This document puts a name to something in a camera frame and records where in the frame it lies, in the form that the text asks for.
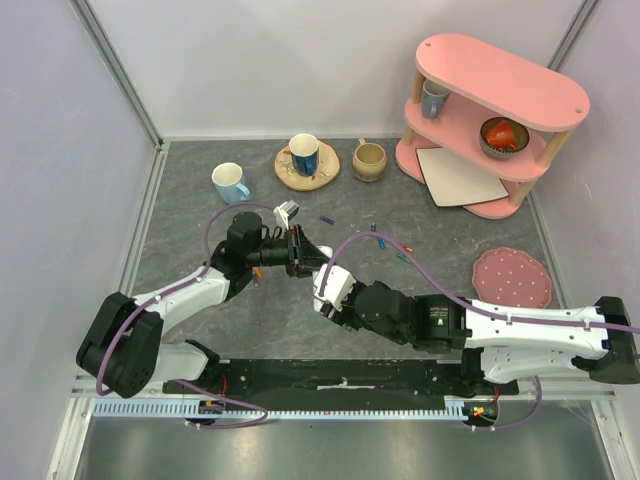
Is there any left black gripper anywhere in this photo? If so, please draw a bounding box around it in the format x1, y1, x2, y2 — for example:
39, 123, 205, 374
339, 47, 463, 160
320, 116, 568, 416
247, 224, 329, 278

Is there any white remote control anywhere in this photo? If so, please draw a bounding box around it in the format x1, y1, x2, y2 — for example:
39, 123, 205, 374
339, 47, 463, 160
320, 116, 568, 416
312, 245, 334, 303

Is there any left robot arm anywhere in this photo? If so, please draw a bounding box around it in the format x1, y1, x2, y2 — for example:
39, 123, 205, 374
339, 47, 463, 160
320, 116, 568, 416
76, 212, 333, 398

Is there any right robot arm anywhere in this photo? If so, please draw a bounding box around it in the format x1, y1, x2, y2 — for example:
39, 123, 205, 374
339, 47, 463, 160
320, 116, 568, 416
313, 279, 639, 394

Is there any beige floral plate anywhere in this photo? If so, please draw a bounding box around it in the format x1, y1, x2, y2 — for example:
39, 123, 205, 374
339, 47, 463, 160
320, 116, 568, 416
273, 140, 341, 192

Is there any dark blue mug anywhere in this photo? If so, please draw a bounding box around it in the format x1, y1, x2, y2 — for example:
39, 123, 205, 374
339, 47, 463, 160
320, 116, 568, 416
288, 133, 319, 177

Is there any beige ceramic mug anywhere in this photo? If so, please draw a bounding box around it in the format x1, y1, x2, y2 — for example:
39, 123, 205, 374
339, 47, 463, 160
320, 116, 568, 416
352, 138, 387, 183

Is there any light blue mug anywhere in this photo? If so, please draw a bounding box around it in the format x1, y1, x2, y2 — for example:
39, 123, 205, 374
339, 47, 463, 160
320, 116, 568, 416
211, 162, 251, 204

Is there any white square board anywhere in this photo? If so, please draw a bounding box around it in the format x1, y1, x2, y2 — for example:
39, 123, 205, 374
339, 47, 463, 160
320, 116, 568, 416
416, 148, 508, 207

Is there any pink dotted plate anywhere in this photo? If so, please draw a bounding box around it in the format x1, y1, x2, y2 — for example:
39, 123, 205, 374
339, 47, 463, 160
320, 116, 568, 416
472, 247, 553, 308

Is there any grey-blue mug on shelf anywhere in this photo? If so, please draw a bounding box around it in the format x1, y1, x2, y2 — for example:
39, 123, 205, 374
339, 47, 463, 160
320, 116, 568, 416
421, 80, 450, 119

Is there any pink three-tier shelf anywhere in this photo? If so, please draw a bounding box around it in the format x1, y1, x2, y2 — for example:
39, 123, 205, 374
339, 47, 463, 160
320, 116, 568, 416
395, 33, 590, 220

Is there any orange cup in bowl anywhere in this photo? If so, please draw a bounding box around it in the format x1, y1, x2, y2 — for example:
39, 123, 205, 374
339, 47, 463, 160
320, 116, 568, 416
484, 119, 516, 150

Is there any grey patterned bowl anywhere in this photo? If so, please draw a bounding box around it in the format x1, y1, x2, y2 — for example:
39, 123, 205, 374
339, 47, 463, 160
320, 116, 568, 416
479, 117, 530, 160

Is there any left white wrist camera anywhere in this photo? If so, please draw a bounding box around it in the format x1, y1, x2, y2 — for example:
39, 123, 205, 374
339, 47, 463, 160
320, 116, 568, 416
273, 200, 300, 231

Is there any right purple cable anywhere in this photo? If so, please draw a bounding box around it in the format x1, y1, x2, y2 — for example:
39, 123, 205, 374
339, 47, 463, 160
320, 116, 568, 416
318, 231, 640, 335

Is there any purple cable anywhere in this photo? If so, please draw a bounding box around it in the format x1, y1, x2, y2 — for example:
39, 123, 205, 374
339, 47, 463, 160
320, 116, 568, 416
318, 231, 640, 335
94, 200, 276, 396

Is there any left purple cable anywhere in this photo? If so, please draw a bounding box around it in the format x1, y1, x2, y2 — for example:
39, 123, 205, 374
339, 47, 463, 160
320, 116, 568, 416
94, 200, 276, 396

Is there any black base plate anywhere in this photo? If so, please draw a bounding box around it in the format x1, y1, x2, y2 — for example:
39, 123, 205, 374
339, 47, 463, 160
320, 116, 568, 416
164, 357, 521, 412

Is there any grey cable duct rail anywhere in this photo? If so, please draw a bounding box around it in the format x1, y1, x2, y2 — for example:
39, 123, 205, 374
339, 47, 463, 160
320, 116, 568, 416
92, 398, 497, 420

